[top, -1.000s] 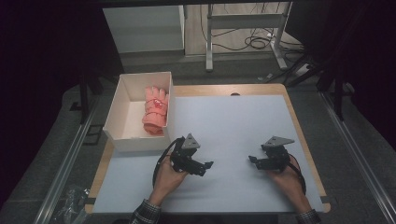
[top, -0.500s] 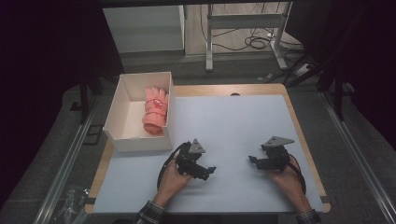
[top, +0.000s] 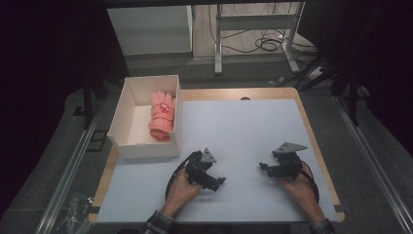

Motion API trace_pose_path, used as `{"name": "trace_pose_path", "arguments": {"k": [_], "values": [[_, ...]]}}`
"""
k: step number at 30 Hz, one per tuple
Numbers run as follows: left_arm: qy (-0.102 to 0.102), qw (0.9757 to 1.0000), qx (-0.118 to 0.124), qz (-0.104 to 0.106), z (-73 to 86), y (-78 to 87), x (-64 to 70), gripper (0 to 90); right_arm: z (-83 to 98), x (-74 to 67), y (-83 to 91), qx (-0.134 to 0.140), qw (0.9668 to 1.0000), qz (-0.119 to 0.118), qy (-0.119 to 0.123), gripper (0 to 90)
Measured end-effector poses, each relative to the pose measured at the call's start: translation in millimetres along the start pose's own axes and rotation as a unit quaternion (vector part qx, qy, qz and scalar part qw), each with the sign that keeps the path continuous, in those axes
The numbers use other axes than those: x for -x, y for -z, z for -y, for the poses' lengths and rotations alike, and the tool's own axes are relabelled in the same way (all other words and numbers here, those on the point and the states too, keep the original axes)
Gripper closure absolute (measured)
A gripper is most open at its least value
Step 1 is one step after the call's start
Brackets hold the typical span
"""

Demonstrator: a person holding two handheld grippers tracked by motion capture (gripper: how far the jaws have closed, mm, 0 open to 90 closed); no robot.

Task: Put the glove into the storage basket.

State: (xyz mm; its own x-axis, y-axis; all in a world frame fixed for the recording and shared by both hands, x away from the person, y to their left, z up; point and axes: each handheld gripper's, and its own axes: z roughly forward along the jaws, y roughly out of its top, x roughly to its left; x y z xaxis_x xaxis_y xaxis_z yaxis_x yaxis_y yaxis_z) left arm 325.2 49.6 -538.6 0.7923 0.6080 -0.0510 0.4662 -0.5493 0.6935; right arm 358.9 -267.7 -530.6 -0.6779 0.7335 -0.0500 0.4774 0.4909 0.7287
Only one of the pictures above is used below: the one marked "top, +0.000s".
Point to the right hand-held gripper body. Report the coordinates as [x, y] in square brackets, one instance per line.
[289, 161]

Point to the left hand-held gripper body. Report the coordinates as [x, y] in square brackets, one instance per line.
[198, 169]

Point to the pink glove with red print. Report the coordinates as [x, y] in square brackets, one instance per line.
[161, 117]

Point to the white cardboard box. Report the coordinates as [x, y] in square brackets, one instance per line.
[136, 123]

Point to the person's left hand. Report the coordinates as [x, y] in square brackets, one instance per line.
[180, 195]

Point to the person's right hand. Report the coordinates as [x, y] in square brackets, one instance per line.
[302, 195]

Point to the light grey table mat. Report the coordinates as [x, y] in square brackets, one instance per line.
[240, 130]

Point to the black tape piece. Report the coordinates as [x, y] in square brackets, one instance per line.
[93, 209]
[339, 208]

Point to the black stand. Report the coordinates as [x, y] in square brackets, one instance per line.
[354, 97]
[87, 104]

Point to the white power strip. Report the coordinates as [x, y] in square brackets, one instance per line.
[314, 73]

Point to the clear plastic bag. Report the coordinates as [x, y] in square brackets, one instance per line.
[74, 214]

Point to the white cabinet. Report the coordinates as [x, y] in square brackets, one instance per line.
[149, 31]

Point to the metal floor rail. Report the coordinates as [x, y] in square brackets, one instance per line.
[373, 162]
[65, 185]

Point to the black floor bracket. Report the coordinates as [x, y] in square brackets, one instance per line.
[96, 141]

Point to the grey metal desk frame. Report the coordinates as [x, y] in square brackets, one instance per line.
[256, 22]

